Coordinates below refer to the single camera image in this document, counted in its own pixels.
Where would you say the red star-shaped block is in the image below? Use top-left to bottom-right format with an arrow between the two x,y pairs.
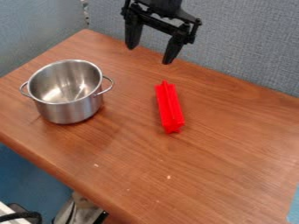
155,80 -> 185,134

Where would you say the metal table leg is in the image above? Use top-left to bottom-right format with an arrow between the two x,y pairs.
51,192 -> 109,224

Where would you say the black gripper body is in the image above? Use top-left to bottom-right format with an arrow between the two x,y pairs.
121,0 -> 202,44

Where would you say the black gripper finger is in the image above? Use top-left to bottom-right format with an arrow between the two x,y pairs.
126,11 -> 145,50
163,34 -> 186,65

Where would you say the stainless steel pot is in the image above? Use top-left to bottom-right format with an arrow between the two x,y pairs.
19,59 -> 115,124

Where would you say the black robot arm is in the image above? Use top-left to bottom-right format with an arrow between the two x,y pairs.
121,0 -> 202,65

